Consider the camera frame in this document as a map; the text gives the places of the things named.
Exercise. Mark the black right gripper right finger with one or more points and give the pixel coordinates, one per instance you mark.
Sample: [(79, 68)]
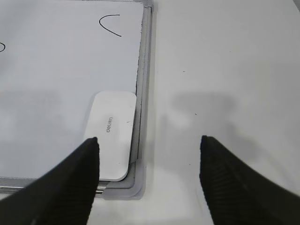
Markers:
[(236, 194)]

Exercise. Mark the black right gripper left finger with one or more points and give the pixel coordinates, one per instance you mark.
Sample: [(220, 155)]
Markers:
[(63, 196)]

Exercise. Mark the white whiteboard eraser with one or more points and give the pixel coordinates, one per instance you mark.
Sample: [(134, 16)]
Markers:
[(111, 121)]

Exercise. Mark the aluminium framed whiteboard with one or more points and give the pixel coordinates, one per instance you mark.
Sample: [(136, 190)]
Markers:
[(55, 56)]

